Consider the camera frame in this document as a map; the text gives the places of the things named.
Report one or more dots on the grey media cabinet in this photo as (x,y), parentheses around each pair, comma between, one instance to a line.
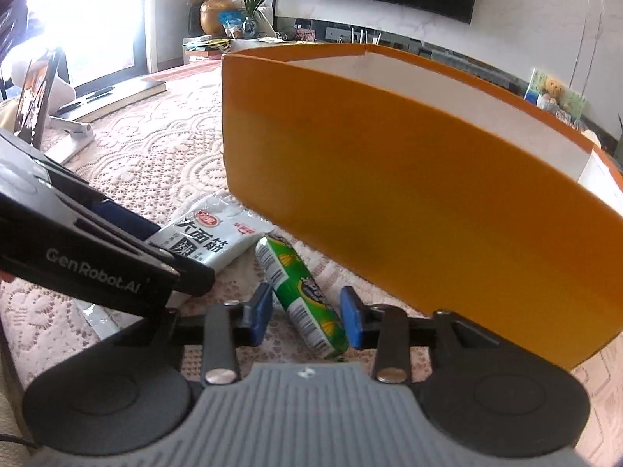
(336,34)

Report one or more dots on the blue snack bag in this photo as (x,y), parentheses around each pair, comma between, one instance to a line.
(231,24)

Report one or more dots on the green snack packet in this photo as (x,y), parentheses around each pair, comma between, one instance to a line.
(297,292)

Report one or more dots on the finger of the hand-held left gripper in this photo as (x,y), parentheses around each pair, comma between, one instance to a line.
(121,219)
(194,277)

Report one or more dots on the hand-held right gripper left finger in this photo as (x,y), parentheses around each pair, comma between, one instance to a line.
(260,314)

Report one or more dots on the yellow papers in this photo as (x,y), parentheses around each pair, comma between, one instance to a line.
(209,44)

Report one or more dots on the teddy bear picture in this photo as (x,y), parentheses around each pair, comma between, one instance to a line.
(555,92)

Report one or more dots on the orange cardboard box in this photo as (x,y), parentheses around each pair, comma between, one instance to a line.
(389,180)

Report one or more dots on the black tablet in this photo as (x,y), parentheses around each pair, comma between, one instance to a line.
(36,97)

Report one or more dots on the dark notebook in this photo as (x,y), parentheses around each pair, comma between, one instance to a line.
(121,95)

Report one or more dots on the green potted plant in vase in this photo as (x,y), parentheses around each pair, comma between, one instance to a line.
(250,5)

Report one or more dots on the white snack packet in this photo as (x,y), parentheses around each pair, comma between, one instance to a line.
(219,238)

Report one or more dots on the pink boxes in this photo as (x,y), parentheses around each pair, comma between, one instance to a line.
(199,56)

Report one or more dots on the small pink sign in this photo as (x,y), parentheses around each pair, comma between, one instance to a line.
(306,36)

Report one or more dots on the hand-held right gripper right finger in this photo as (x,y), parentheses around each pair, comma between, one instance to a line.
(350,316)

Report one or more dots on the black pen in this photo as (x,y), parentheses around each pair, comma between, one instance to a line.
(69,106)
(100,91)

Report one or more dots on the white router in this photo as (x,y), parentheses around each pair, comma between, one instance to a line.
(365,39)

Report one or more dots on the orange ceramic vase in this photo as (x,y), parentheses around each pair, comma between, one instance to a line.
(216,17)

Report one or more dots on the grey tablet stand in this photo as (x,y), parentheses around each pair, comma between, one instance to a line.
(73,131)

